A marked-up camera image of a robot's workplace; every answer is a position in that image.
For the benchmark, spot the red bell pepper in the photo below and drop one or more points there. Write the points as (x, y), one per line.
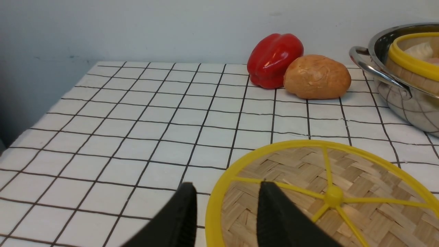
(271, 57)

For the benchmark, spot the bamboo steamer basket yellow rim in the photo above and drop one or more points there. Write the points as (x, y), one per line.
(421, 75)

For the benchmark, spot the white pleated dumpling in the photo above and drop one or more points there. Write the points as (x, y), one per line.
(422, 51)

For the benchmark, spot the stainless steel two-handled pot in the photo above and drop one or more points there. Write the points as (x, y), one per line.
(414, 106)

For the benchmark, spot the brown potato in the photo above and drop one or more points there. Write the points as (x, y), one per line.
(316, 77)

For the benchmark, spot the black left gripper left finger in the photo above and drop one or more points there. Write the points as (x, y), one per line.
(175, 225)

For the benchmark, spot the white checkered tablecloth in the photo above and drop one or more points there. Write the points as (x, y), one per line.
(104, 160)

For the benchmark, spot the bamboo steamer lid yellow rim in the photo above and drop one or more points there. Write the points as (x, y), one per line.
(359, 199)

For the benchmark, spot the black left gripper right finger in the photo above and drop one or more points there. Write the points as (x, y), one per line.
(281, 224)

